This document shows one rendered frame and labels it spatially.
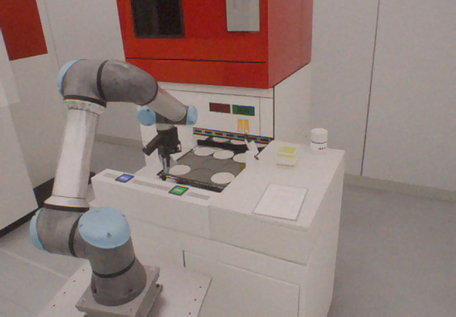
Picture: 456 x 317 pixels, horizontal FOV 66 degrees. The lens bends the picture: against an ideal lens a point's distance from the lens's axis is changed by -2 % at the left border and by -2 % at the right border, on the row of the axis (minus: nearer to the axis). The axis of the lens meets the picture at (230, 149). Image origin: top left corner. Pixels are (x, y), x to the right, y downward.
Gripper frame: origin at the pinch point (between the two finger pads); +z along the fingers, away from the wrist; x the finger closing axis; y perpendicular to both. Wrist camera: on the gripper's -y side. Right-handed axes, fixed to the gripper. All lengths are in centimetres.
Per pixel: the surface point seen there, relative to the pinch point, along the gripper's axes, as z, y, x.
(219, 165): 1.3, 23.1, -8.5
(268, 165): -5.2, 30.5, -33.3
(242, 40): -52, 41, -6
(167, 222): 7.0, -13.3, -25.8
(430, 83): -5, 215, -10
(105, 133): 79, 59, 298
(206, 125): -8.7, 34.2, 18.6
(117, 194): -0.2, -23.8, -5.3
